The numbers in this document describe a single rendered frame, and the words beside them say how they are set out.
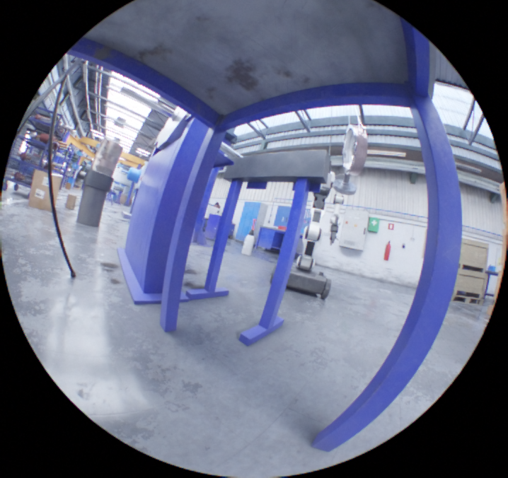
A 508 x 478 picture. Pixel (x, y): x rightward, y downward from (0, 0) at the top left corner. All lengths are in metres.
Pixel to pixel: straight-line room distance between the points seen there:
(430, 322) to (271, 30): 0.56
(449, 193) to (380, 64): 0.29
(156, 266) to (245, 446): 0.76
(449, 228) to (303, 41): 0.42
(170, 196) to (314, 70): 0.72
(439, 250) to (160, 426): 0.57
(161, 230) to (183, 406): 0.68
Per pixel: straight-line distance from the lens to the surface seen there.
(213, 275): 0.96
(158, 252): 0.81
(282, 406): 0.54
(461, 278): 4.57
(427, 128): 0.36
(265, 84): 0.50
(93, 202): 2.32
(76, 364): 0.56
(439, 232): 0.27
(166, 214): 0.79
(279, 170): 0.80
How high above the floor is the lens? 0.43
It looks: 4 degrees up
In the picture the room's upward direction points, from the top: 15 degrees clockwise
